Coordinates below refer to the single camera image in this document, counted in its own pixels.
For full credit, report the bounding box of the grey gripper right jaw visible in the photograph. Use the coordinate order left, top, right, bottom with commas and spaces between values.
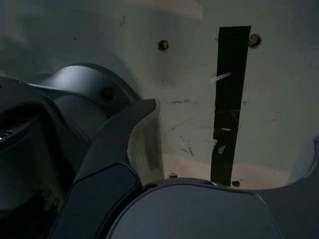
104, 133, 319, 239

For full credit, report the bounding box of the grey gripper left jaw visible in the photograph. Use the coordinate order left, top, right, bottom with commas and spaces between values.
48, 98, 165, 239

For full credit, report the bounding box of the black tape strip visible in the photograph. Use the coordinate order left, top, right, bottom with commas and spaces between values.
210, 25, 251, 187

